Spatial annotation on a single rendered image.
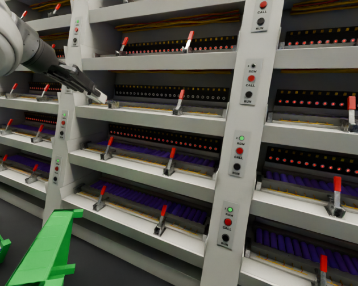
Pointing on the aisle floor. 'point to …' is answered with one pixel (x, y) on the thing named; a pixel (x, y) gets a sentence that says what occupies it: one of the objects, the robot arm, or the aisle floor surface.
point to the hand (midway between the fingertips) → (95, 95)
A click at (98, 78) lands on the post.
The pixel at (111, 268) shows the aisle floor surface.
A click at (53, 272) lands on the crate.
